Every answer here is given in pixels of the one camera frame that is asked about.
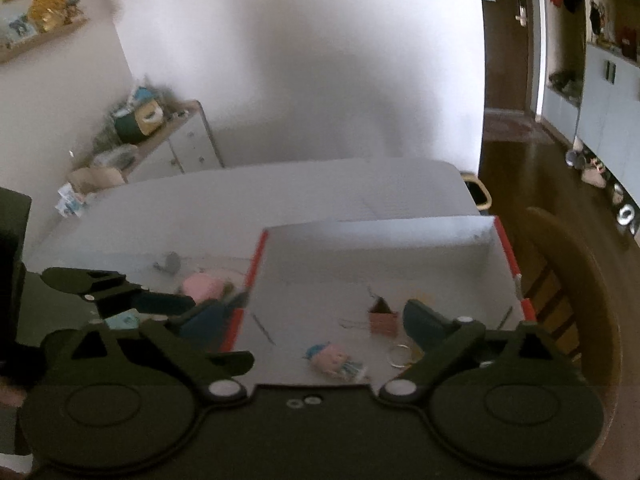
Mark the small photo frame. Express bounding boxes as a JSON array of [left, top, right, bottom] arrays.
[[0, 15, 36, 43]]

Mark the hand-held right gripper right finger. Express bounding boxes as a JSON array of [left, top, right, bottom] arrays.
[[377, 299, 571, 405]]

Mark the group of shelf ornaments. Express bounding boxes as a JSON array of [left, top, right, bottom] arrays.
[[587, 0, 640, 58]]

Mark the row of shoes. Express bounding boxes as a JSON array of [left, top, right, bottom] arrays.
[[565, 140, 640, 241]]

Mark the wooden chair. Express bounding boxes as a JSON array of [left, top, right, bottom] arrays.
[[515, 206, 623, 411]]

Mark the pink doll keychain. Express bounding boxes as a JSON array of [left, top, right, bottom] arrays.
[[302, 342, 371, 382]]

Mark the red house keychain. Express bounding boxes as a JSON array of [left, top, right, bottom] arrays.
[[367, 297, 401, 338]]

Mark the dark cloth pile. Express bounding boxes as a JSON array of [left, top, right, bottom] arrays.
[[549, 71, 583, 98]]

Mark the white blue packet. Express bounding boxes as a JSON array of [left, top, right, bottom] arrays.
[[56, 182, 91, 218]]

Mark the brown cardboard box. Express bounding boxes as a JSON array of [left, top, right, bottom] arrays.
[[69, 166, 126, 193]]

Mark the wooden wall shelf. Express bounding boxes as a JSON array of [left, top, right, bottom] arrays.
[[0, 16, 91, 66]]

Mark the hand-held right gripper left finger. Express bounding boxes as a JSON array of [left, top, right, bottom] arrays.
[[42, 300, 256, 405]]

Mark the white plastic bag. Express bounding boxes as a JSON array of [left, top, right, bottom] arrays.
[[92, 145, 140, 168]]

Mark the printed table mat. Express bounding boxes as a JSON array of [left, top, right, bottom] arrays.
[[25, 247, 258, 321]]

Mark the pink toy piece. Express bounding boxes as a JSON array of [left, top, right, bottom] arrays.
[[180, 272, 233, 306]]

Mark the patterned door mat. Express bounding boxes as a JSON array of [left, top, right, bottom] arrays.
[[482, 112, 551, 143]]

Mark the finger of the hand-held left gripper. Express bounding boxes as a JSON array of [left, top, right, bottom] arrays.
[[95, 291, 197, 319], [42, 266, 146, 302]]

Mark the white wooden sideboard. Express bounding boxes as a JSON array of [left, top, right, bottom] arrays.
[[122, 100, 225, 183]]

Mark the golden tree ornament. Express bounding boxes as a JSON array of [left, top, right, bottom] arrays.
[[27, 0, 68, 31]]

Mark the red cardboard box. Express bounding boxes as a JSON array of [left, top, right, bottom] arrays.
[[220, 215, 538, 391]]

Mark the brown door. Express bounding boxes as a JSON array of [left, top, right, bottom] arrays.
[[482, 0, 538, 116]]

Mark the green tissue box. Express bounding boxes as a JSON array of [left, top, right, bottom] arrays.
[[114, 110, 146, 145]]

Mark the grey wall cabinet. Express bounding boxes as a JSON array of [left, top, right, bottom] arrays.
[[537, 0, 640, 196]]

